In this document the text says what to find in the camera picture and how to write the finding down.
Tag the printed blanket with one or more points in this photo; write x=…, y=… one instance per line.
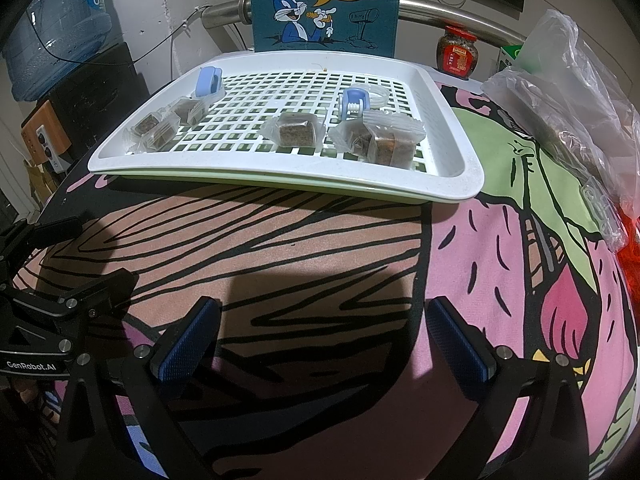
x=325, y=260

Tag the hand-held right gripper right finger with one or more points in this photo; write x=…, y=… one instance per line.
x=457, y=347

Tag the clear plastic bag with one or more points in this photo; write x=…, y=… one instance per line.
x=565, y=95

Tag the white perforated plastic tray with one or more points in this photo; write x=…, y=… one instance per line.
x=450, y=125

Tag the red plastic bag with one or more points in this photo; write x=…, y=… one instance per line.
x=631, y=255

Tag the teal cartoon tote bag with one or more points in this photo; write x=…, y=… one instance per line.
x=350, y=25

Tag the green and white box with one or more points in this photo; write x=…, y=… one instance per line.
x=510, y=60

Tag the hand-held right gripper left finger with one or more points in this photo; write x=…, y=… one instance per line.
x=187, y=347

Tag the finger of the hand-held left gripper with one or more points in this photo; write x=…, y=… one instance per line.
x=75, y=305
x=40, y=235

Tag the black water dispenser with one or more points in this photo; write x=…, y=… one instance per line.
x=100, y=100

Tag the metal rail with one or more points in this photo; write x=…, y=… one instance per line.
x=440, y=12

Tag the cardboard box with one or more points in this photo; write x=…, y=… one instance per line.
x=40, y=177

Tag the small clear plastic packet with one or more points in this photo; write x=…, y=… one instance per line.
x=602, y=212

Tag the blue water bottle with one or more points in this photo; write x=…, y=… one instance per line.
x=55, y=35

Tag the red lid sauce jar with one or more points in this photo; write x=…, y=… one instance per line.
x=456, y=55

